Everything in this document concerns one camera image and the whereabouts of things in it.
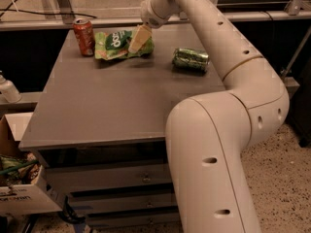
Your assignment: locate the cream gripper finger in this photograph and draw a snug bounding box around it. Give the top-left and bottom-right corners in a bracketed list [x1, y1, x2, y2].
[128, 24, 153, 53]

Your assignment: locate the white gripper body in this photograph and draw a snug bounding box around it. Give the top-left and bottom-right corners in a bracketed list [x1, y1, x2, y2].
[141, 0, 180, 28]

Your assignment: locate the green rice chip bag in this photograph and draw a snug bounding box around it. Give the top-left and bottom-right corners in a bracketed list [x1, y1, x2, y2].
[94, 30, 155, 61]

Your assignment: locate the orange coke can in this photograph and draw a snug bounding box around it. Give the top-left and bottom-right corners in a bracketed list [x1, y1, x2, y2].
[73, 18, 95, 56]

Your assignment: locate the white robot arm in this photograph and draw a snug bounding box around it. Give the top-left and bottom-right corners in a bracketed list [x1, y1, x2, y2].
[141, 0, 290, 233]

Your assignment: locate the green soda can lying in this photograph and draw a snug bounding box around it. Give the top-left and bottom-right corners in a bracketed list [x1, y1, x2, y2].
[172, 48, 210, 73]

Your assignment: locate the grey drawer cabinet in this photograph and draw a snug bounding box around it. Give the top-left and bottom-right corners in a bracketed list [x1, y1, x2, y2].
[19, 24, 224, 220]

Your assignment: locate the white plastic bottle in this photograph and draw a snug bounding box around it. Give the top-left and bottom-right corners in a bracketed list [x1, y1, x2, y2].
[0, 74, 21, 103]

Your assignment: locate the top grey drawer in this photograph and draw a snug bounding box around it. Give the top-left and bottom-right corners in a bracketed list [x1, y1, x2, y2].
[46, 160, 171, 194]

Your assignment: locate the grey drawer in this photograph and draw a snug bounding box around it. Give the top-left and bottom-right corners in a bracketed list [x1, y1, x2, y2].
[69, 191, 176, 215]
[86, 210, 180, 229]
[46, 160, 171, 194]

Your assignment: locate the middle grey drawer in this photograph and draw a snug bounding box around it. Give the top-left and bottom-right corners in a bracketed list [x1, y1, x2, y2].
[69, 191, 176, 215]

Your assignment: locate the bottom grey drawer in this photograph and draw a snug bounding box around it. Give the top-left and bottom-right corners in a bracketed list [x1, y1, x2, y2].
[86, 210, 180, 229]

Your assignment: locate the white cardboard box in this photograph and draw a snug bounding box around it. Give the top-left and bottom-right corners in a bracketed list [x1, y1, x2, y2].
[0, 113, 64, 216]

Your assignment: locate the black cable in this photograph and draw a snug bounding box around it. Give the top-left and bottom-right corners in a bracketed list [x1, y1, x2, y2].
[0, 8, 99, 20]

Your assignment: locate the grey metal rail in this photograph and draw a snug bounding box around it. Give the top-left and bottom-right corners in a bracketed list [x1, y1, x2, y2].
[0, 11, 311, 31]

